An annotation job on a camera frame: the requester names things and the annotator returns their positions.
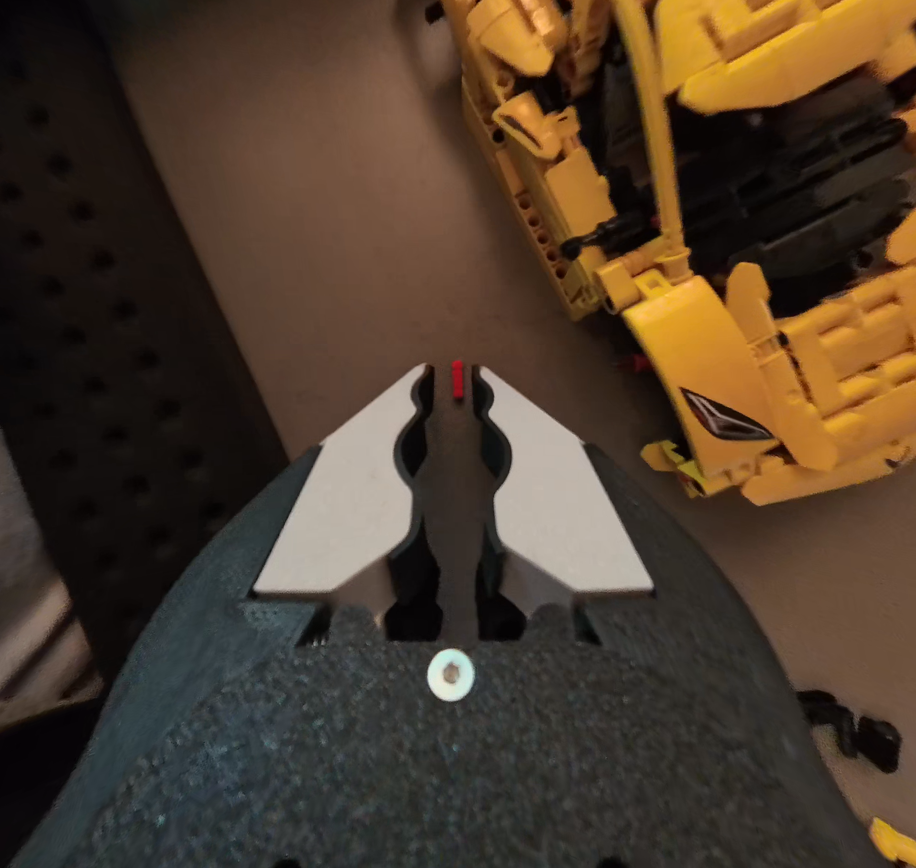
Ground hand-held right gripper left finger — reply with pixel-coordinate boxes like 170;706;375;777
252;363;436;604

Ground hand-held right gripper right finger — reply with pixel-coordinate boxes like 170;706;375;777
472;366;656;606

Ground yellow brick car model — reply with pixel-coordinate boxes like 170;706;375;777
422;0;916;507

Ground grey desk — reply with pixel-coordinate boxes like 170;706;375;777
107;0;916;868

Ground dark perforated panel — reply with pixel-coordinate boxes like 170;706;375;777
0;0;289;686

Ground beige trousers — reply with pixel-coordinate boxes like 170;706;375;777
0;437;103;727

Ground small yellow brick piece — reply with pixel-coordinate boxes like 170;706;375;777
869;816;916;868

